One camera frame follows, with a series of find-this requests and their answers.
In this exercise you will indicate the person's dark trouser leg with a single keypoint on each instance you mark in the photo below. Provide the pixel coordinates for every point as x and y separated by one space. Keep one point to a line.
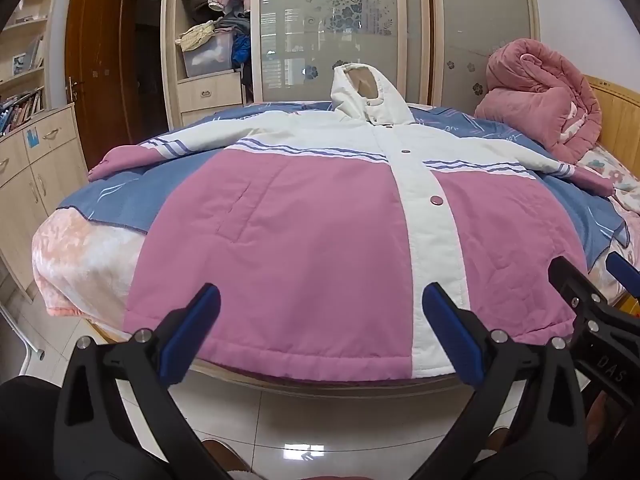
25 435

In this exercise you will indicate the brown wooden door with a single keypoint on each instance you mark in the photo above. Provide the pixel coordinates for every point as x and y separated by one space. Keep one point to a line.
100 85

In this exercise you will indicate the white metal tube frame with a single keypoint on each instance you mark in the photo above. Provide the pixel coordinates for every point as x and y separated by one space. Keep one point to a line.
27 347

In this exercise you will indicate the beige bookshelf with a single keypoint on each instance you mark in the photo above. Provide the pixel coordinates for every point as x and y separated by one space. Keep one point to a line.
42 20

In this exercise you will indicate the clear plastic storage box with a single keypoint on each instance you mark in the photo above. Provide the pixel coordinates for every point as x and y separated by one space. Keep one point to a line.
210 60

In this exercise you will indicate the white floral sheet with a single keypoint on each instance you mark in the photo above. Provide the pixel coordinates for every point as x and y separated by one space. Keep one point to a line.
625 180

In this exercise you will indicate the beige low cabinet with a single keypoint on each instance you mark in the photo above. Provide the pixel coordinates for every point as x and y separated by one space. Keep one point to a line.
45 180

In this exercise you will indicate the frosted sliding door small flowers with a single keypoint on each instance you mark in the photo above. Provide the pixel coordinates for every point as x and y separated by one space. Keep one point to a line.
480 25

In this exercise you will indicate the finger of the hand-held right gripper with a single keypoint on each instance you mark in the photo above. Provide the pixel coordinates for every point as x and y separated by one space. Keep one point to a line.
575 290
622 270

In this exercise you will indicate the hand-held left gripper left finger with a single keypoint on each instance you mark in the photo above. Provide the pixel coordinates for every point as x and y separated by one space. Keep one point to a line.
192 332

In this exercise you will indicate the pale yellow cloth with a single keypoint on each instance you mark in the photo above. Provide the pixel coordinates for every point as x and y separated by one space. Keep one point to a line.
195 36

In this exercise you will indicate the beige wardrobe drawer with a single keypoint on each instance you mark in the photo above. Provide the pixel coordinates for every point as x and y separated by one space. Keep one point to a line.
210 91
212 115

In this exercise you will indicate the rolled pink quilt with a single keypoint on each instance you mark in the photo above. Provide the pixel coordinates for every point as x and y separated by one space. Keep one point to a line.
530 90

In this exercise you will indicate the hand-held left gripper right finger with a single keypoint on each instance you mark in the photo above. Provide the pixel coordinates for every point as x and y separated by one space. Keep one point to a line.
450 332

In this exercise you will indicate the small picture frame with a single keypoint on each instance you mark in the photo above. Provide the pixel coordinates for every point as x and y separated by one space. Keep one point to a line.
20 65

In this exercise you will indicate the brown slipper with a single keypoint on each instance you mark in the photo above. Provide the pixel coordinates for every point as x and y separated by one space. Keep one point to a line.
222 455
497 440

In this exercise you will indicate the blue sticker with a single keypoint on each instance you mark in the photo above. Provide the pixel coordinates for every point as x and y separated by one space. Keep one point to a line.
32 137

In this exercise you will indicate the blue garment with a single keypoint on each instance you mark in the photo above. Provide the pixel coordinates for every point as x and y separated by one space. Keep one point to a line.
241 51

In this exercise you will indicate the row of books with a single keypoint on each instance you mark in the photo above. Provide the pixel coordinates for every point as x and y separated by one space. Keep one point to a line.
22 110

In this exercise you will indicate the blue striped blanket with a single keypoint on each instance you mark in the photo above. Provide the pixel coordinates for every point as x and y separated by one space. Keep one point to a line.
125 200

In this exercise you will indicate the grey folded clothes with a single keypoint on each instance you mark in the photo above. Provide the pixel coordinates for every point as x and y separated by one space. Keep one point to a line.
232 22

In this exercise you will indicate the frosted sliding door large flowers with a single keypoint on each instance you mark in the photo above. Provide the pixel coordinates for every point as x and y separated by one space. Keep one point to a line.
340 60

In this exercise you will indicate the pink and white hooded jacket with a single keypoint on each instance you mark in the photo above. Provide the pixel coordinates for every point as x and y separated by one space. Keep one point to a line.
300 240

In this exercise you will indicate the beige wardrobe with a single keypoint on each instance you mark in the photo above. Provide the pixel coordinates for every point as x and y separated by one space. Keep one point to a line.
172 35

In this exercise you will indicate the pink plush bed sheet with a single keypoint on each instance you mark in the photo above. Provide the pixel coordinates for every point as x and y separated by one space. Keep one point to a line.
85 265

